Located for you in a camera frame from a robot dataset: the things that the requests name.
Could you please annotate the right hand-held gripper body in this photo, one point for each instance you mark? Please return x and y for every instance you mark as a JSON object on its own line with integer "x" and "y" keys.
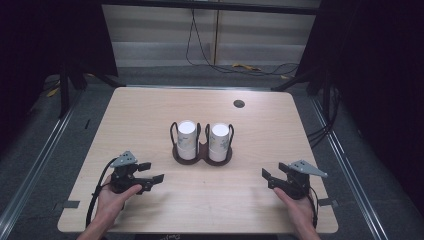
{"x": 300, "y": 166}

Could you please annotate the grey tape strip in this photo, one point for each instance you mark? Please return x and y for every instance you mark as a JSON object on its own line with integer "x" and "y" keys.
{"x": 328, "y": 202}
{"x": 68, "y": 204}

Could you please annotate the black metal stand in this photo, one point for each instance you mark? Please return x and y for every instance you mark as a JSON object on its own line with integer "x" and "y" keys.
{"x": 300, "y": 80}
{"x": 64, "y": 90}

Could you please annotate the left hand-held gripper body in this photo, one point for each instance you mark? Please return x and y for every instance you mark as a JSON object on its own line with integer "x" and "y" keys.
{"x": 124, "y": 160}

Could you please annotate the stack of white paper cups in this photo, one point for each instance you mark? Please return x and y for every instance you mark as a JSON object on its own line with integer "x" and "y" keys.
{"x": 219, "y": 141}
{"x": 186, "y": 138}

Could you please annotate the person's right hand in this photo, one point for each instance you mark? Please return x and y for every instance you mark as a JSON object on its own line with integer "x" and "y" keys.
{"x": 300, "y": 210}

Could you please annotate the dark round table grommet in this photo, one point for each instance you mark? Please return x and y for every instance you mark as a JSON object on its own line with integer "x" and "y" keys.
{"x": 239, "y": 103}

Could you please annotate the dark brown double cup holder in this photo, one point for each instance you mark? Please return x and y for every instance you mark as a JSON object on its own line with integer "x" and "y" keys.
{"x": 202, "y": 156}

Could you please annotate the yellow strip on floor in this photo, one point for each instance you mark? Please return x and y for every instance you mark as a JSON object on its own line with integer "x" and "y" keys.
{"x": 52, "y": 92}
{"x": 246, "y": 67}

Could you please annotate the person's left hand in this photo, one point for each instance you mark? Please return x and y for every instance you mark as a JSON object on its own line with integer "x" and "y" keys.
{"x": 110, "y": 205}

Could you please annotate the metal floor rail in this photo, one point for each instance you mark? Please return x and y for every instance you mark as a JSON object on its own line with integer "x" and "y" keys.
{"x": 40, "y": 156}
{"x": 346, "y": 166}

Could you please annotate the black curtain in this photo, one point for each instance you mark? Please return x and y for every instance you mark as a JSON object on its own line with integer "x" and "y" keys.
{"x": 376, "y": 66}
{"x": 40, "y": 40}

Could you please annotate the black horizontal bar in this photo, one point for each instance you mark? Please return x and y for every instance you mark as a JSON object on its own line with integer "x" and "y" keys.
{"x": 213, "y": 6}

